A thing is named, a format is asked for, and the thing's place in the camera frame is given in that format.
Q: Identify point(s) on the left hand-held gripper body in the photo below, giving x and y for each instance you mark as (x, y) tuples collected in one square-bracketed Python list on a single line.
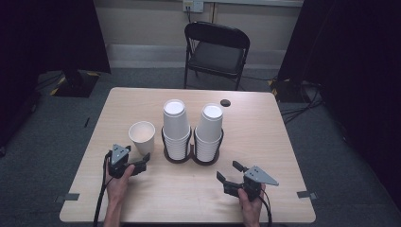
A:
[(119, 162)]

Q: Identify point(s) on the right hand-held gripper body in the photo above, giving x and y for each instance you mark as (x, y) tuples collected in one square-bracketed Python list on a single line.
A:
[(253, 183)]

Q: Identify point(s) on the single white paper cup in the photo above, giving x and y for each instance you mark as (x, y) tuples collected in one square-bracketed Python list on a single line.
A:
[(142, 137)]

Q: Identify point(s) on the black double cup holder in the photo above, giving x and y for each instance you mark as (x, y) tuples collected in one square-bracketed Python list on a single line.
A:
[(191, 156)]

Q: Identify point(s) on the stack of white paper cups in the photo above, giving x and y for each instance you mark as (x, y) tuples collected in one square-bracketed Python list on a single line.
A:
[(175, 130), (208, 134)]

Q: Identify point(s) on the person's right hand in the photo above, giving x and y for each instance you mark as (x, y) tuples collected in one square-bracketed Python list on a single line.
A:
[(251, 208)]

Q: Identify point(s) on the person's left hand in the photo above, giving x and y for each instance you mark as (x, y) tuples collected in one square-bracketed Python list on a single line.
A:
[(119, 189)]

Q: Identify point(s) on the grey floor tape strip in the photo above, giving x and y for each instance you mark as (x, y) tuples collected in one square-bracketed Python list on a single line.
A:
[(306, 195), (67, 197)]

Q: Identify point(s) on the black round table grommet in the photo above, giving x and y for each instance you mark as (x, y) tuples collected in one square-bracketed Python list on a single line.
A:
[(225, 102)]

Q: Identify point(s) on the black stand base striped tape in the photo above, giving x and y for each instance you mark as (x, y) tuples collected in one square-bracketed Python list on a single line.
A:
[(285, 90), (77, 83)]

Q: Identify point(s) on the black folding chair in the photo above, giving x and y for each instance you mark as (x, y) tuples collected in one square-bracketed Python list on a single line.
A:
[(217, 56)]

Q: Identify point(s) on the black curtain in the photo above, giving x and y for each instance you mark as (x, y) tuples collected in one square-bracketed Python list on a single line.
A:
[(38, 47), (356, 78)]

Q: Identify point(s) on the white wall socket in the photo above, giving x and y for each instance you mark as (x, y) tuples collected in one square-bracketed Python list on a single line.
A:
[(193, 5)]

